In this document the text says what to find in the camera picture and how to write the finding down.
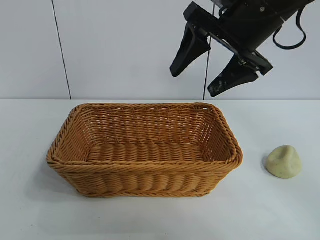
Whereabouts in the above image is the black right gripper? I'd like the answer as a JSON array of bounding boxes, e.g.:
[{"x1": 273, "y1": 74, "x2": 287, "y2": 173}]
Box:
[{"x1": 169, "y1": 0, "x2": 287, "y2": 98}]

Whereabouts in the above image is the pale yellow egg yolk pastry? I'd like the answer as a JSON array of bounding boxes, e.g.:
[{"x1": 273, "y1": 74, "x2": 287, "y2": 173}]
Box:
[{"x1": 264, "y1": 144, "x2": 303, "y2": 180}]

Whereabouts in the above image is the woven wicker basket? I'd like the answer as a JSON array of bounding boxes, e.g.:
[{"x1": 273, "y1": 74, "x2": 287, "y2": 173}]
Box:
[{"x1": 45, "y1": 101, "x2": 244, "y2": 199}]

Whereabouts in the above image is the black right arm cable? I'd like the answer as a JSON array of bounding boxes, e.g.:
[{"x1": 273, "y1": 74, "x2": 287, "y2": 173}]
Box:
[{"x1": 272, "y1": 4, "x2": 307, "y2": 51}]

